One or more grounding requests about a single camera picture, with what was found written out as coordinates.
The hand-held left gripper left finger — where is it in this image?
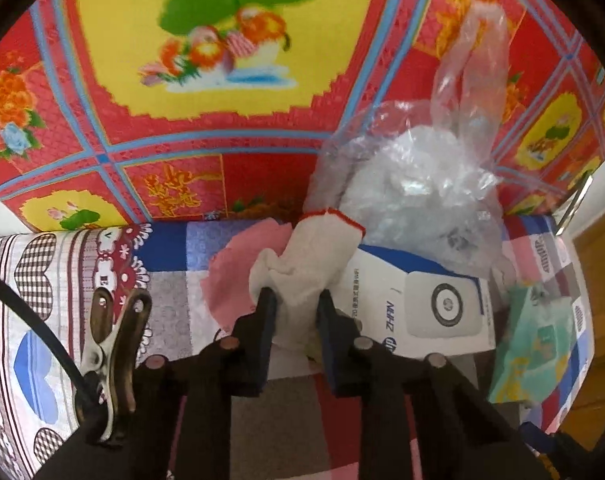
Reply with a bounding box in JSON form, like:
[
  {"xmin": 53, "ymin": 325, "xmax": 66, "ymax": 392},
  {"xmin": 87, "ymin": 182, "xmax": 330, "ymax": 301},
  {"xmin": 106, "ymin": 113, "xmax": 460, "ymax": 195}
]
[{"xmin": 32, "ymin": 287, "xmax": 279, "ymax": 480}]

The black cable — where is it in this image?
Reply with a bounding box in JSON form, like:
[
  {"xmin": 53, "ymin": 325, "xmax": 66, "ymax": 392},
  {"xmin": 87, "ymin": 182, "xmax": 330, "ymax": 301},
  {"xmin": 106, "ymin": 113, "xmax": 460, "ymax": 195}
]
[{"xmin": 0, "ymin": 264, "xmax": 99, "ymax": 412}]

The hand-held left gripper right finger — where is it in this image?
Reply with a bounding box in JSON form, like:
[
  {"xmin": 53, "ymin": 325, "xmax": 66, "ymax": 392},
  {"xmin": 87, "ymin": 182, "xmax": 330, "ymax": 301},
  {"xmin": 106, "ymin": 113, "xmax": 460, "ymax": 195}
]
[{"xmin": 317, "ymin": 289, "xmax": 551, "ymax": 480}]

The silver metal spring clip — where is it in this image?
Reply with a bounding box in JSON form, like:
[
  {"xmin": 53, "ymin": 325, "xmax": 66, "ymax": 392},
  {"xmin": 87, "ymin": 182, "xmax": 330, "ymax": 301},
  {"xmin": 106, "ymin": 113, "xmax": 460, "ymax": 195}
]
[{"xmin": 74, "ymin": 286, "xmax": 154, "ymax": 444}]

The pink paper napkin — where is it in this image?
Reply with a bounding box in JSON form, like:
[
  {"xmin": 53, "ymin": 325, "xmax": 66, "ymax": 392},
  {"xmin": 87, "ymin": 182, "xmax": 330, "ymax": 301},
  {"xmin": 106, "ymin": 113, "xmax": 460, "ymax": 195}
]
[{"xmin": 200, "ymin": 218, "xmax": 294, "ymax": 332}]

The small framed mirror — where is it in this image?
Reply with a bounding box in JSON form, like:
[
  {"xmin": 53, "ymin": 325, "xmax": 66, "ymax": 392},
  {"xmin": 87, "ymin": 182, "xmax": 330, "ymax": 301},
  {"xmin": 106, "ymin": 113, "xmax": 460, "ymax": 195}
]
[{"xmin": 557, "ymin": 171, "xmax": 597, "ymax": 237}]

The clear plastic bag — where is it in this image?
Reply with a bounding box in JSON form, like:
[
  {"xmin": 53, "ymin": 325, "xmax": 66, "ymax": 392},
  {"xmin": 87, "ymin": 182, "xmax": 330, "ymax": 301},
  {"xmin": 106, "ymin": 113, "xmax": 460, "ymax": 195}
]
[{"xmin": 301, "ymin": 0, "xmax": 514, "ymax": 282}]

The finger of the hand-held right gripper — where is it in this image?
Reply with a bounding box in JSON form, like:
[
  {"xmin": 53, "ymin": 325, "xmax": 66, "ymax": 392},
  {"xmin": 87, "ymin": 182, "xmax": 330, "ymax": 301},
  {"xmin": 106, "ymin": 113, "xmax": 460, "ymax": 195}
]
[{"xmin": 520, "ymin": 420, "xmax": 592, "ymax": 480}]

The red floral printed cloth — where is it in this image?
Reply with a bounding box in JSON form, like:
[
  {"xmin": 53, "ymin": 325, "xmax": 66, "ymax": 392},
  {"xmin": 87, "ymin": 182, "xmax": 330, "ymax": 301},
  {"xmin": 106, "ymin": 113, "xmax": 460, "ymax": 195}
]
[{"xmin": 0, "ymin": 0, "xmax": 605, "ymax": 234}]

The teal cat print packet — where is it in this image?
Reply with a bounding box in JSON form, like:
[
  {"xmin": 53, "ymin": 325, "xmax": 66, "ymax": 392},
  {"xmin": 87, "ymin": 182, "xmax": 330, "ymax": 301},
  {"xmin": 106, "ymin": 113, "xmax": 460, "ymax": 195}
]
[{"xmin": 487, "ymin": 281, "xmax": 574, "ymax": 407}]

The white cotton glove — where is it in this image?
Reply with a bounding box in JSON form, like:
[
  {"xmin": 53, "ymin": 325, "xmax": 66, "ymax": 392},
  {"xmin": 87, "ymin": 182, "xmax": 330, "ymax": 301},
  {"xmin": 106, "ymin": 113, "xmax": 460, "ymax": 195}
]
[{"xmin": 249, "ymin": 207, "xmax": 367, "ymax": 362}]

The white blue cardboard box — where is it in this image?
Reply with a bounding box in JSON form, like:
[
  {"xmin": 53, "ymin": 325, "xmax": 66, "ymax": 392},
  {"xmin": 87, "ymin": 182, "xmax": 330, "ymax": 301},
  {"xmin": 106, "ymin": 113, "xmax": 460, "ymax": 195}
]
[{"xmin": 333, "ymin": 244, "xmax": 497, "ymax": 362}]

